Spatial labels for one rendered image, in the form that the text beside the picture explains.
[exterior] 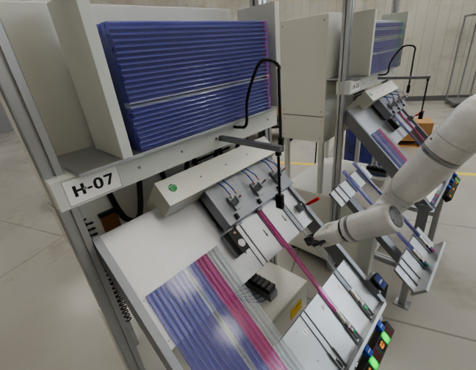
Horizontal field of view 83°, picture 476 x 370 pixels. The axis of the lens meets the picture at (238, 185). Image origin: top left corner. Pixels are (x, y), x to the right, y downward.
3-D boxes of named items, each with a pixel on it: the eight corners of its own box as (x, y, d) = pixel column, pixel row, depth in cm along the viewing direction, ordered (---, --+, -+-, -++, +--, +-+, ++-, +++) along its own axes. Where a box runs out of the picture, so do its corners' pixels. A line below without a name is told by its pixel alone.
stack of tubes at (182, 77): (271, 108, 96) (267, 20, 85) (141, 152, 64) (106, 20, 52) (244, 106, 105) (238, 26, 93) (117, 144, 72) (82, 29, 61)
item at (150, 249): (305, 225, 109) (314, 219, 105) (166, 351, 67) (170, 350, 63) (255, 161, 114) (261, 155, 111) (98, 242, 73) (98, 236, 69)
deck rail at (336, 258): (372, 303, 103) (386, 300, 98) (371, 307, 102) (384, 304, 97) (258, 161, 116) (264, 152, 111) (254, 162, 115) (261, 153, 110)
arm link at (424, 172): (437, 131, 71) (368, 206, 91) (419, 145, 61) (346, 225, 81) (471, 152, 67) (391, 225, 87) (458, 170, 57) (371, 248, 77)
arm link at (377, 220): (355, 209, 88) (341, 220, 82) (395, 196, 77) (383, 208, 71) (369, 233, 87) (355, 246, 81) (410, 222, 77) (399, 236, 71)
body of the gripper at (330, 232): (350, 211, 89) (323, 220, 98) (336, 226, 83) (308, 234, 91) (362, 231, 89) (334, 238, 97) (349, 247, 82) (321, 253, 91)
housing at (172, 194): (259, 170, 115) (277, 150, 104) (159, 226, 84) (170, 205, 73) (247, 156, 116) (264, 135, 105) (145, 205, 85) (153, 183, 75)
